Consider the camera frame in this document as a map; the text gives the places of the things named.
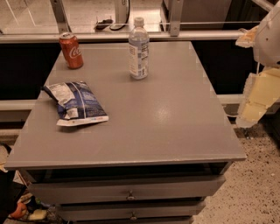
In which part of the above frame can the lower drawer knob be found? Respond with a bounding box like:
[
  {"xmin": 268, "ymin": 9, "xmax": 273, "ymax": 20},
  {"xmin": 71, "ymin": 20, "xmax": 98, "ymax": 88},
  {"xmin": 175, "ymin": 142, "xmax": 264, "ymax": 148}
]
[{"xmin": 129, "ymin": 213, "xmax": 137, "ymax": 221}]

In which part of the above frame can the metal railing frame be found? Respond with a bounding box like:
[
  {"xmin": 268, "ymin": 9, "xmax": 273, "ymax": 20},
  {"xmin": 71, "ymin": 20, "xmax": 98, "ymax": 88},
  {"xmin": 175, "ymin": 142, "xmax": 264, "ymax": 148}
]
[{"xmin": 0, "ymin": 0, "xmax": 280, "ymax": 45}]

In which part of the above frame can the drawer knob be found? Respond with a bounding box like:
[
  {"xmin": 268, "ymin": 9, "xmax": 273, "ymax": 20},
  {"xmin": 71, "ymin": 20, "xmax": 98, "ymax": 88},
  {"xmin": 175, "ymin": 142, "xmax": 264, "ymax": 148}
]
[
  {"xmin": 129, "ymin": 213, "xmax": 137, "ymax": 221},
  {"xmin": 126, "ymin": 191, "xmax": 136, "ymax": 201}
]

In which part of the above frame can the top drawer knob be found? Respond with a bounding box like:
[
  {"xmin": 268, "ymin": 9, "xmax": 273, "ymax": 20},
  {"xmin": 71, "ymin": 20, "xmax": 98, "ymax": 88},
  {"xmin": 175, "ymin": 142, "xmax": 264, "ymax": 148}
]
[{"xmin": 126, "ymin": 191, "xmax": 136, "ymax": 201}]

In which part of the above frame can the clear blue-label plastic bottle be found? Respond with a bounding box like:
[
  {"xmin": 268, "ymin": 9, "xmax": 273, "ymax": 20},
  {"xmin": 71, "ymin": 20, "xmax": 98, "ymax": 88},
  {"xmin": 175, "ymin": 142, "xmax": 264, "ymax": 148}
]
[{"xmin": 129, "ymin": 17, "xmax": 150, "ymax": 80}]

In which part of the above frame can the grey drawer cabinet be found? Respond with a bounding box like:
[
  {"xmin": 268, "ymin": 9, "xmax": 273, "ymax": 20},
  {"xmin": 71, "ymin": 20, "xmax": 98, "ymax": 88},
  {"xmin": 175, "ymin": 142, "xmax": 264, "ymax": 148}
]
[{"xmin": 6, "ymin": 41, "xmax": 245, "ymax": 224}]

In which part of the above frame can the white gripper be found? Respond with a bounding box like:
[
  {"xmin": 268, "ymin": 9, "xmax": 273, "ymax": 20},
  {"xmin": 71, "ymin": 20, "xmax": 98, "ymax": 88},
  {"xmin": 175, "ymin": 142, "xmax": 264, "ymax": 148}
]
[{"xmin": 235, "ymin": 2, "xmax": 280, "ymax": 128}]

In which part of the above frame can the blue chip bag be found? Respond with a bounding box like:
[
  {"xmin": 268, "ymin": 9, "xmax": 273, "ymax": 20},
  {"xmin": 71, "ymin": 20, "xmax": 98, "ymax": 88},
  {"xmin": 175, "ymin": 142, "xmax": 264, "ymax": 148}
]
[{"xmin": 43, "ymin": 81, "xmax": 109, "ymax": 127}]

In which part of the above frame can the clutter pile on floor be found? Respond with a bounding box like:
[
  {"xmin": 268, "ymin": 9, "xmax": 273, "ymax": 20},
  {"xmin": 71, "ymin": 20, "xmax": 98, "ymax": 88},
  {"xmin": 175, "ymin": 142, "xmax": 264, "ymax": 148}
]
[{"xmin": 0, "ymin": 143, "xmax": 64, "ymax": 224}]

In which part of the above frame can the dark object behind glass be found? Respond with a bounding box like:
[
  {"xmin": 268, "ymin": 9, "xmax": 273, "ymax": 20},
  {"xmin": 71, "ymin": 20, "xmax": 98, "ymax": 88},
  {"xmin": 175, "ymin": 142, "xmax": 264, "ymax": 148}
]
[{"xmin": 94, "ymin": 18, "xmax": 113, "ymax": 30}]

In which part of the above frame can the red coca-cola can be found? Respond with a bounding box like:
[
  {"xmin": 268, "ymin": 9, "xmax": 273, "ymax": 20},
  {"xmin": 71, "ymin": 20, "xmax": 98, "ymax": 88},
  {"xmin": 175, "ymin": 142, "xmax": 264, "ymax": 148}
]
[{"xmin": 59, "ymin": 32, "xmax": 83, "ymax": 69}]

